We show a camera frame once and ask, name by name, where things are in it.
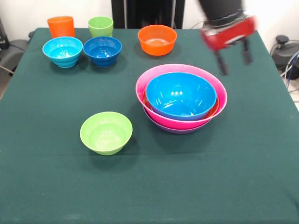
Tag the dark green tablecloth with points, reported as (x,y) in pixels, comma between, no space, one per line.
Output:
(149,186)

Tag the small deep orange bowl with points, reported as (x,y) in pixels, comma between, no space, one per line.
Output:
(157,38)

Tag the orange cup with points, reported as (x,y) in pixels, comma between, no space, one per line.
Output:
(60,26)

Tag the medium blue bowl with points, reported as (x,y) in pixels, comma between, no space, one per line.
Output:
(180,93)

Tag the green cup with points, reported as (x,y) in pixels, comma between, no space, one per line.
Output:
(100,26)

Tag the grey wheeled floor base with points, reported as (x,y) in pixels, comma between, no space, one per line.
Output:
(14,52)
(286,50)

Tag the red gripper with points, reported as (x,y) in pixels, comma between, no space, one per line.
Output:
(227,36)

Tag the small green bowl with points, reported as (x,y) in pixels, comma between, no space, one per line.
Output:
(106,135)

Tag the wide orange bowl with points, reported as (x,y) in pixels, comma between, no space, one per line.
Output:
(216,109)

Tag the large pink bowl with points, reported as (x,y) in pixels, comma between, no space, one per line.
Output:
(177,124)

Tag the small light blue bowl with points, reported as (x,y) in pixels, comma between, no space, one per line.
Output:
(62,52)

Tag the small dark blue bowl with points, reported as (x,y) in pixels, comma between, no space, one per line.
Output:
(102,52)

